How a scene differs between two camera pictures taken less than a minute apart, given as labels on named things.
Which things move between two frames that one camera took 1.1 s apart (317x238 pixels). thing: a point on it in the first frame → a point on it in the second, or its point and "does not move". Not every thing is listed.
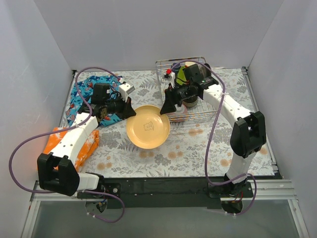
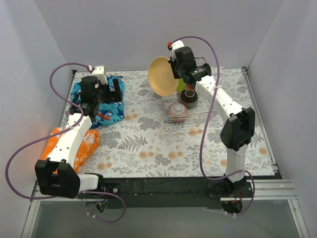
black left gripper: x=125 y=107 → x=109 y=91
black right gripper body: x=171 y=96 → x=175 y=68
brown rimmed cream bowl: x=190 y=101 does not move
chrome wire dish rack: x=204 y=109 does not move
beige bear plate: x=148 y=128 → x=161 y=77
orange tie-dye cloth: x=91 y=144 does not move
